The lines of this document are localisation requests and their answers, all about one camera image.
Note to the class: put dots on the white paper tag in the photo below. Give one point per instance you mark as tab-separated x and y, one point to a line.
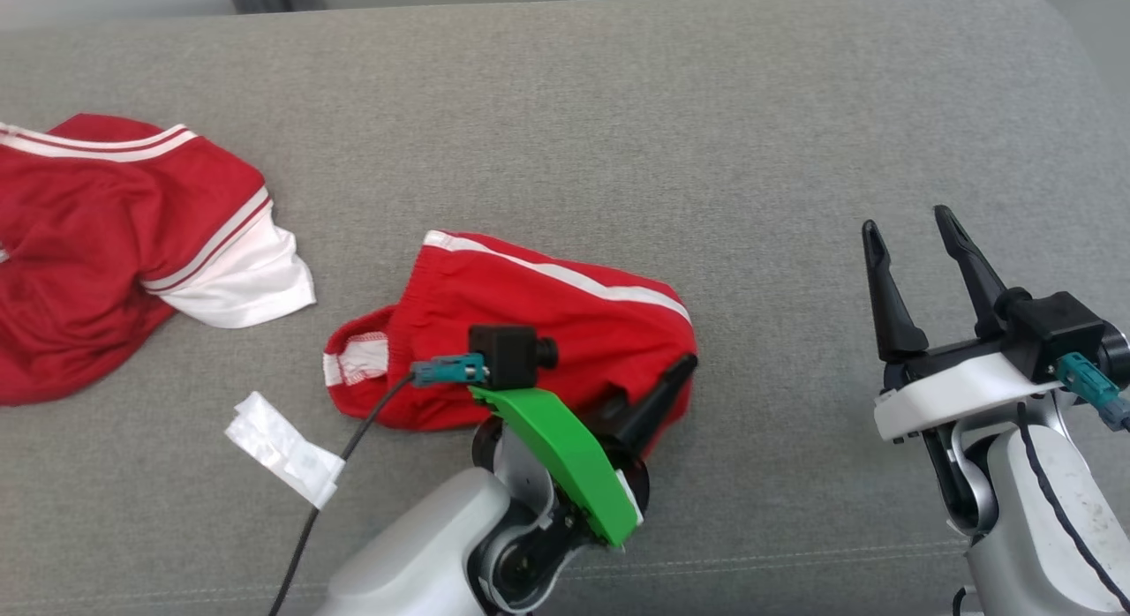
282	448

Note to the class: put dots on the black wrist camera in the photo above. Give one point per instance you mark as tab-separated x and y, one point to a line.
503	356
1055	329

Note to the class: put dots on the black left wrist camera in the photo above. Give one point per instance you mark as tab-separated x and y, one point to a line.
503	356

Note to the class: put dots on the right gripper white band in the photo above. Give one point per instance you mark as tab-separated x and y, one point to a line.
953	386

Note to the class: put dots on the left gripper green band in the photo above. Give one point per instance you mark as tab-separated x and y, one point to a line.
565	457

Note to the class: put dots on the red shorts white stripe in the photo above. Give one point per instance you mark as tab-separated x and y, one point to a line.
547	307

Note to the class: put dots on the red jersey white sleeves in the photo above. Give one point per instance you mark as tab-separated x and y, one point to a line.
79	245

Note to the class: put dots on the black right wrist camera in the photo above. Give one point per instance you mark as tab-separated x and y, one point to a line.
1055	329

